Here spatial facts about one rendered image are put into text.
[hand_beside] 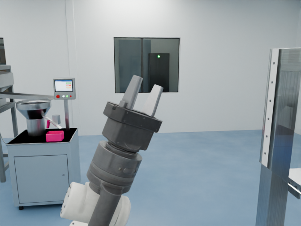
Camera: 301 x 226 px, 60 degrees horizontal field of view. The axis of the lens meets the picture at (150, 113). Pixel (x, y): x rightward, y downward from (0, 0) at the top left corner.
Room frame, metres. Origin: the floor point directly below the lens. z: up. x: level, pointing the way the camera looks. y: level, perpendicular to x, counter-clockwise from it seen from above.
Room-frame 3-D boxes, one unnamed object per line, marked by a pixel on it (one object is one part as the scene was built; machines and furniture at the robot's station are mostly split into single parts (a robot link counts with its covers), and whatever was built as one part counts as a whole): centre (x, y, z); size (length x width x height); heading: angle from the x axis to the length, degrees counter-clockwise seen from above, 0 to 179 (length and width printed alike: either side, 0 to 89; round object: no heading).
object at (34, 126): (2.85, 1.23, 0.95); 0.49 x 0.36 x 0.38; 97
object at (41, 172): (2.80, 1.18, 0.38); 0.63 x 0.57 x 0.76; 97
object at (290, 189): (0.68, -0.41, 1.26); 0.05 x 0.01 x 0.04; 6
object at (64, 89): (2.97, 0.98, 1.07); 0.23 x 0.10 x 0.62; 97
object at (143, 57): (5.51, 0.07, 1.43); 1.38 x 0.01 x 1.16; 97
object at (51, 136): (2.63, 1.00, 0.80); 0.16 x 0.12 x 0.09; 97
